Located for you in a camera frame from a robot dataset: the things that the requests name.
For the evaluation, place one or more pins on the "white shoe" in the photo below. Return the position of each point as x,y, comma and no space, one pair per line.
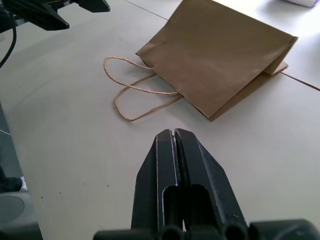
23,184

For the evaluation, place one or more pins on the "grey robot torso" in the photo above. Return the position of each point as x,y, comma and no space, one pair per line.
17,217

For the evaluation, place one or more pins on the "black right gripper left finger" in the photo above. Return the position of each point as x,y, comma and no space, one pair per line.
147,190

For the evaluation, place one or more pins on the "white box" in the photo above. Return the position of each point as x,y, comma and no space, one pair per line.
301,2

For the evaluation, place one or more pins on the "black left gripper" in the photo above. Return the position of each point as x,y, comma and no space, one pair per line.
30,2

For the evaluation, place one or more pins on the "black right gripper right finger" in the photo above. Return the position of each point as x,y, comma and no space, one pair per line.
212,190

